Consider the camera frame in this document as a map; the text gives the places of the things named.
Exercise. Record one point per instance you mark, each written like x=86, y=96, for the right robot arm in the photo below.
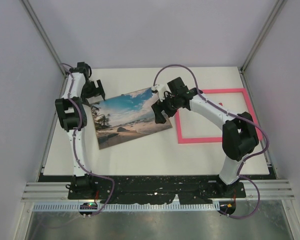
x=239, y=135

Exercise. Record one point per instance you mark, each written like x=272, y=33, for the pink picture frame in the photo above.
x=203, y=140

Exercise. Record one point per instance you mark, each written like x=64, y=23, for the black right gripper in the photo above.
x=159, y=106

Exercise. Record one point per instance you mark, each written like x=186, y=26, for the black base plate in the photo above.
x=153, y=190

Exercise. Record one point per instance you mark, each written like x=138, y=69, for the aluminium frame post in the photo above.
x=266, y=28
x=42, y=33

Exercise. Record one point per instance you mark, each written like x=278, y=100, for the left aluminium frame post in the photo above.
x=42, y=33

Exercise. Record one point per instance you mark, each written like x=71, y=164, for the right aluminium frame post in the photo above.
x=266, y=28

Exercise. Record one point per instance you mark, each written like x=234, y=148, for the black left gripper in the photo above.
x=84, y=96

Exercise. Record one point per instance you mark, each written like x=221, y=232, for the slotted cable duct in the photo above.
x=88, y=207

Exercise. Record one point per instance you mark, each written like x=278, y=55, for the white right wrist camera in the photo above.
x=160, y=90

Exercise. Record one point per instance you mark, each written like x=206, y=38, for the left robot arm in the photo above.
x=73, y=119

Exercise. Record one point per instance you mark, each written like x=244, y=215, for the beach photo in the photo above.
x=125, y=118

